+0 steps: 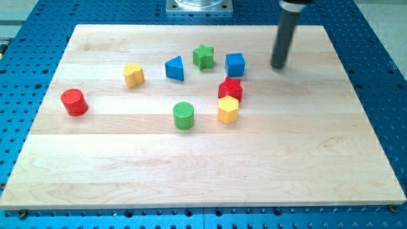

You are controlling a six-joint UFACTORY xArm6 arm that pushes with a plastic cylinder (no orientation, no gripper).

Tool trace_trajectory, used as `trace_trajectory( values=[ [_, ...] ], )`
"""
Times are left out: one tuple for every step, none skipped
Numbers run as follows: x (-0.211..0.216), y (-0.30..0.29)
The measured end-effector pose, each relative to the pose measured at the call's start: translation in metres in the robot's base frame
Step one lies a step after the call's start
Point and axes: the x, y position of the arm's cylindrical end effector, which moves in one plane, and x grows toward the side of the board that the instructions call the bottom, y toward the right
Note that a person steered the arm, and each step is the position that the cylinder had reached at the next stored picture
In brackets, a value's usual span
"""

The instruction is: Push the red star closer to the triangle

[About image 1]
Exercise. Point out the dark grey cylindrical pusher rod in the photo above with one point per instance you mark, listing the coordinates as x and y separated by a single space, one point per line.
290 14

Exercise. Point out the red star block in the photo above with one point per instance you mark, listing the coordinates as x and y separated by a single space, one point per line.
230 87

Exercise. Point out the green star block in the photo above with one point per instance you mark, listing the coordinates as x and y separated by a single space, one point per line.
203 57

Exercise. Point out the blue triangle block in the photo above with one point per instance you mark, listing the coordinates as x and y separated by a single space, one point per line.
174 69

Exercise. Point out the blue cube block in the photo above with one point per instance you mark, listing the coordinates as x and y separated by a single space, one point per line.
234 65

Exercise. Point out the blue perforated metal table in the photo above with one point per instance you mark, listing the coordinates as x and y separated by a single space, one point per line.
44 31

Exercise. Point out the yellow hexagon block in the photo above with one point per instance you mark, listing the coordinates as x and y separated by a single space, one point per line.
228 109

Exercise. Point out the green cylinder block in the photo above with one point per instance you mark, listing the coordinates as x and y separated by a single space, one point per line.
183 113

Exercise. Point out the yellow heart block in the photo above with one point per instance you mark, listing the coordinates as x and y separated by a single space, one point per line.
133 75

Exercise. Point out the light wooden board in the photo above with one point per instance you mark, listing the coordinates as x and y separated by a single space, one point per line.
301 136

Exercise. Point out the right board clamp screw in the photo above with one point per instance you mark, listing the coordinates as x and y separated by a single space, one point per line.
393 208

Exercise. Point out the board clamp screw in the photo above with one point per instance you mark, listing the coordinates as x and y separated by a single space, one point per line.
393 208
22 214

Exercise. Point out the red cylinder block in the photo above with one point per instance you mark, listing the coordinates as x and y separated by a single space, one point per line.
74 102

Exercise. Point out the left board clamp screw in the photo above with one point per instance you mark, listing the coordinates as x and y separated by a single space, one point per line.
22 214

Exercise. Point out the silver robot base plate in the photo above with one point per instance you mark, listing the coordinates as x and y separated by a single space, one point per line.
199 6

